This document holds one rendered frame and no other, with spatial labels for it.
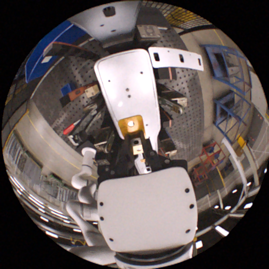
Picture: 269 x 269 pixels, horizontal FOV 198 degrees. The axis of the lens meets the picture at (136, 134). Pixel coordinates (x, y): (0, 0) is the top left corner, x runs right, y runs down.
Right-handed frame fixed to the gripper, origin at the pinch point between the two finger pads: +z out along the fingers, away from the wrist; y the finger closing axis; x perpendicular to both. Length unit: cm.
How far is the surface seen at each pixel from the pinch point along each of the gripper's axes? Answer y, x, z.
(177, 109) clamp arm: 16.0, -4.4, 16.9
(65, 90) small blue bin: -48, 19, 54
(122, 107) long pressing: -4.3, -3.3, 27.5
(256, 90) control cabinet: 780, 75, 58
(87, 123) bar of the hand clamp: -15.0, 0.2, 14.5
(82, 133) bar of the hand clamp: -12.5, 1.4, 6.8
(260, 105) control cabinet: 802, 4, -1
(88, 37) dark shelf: -8.3, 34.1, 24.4
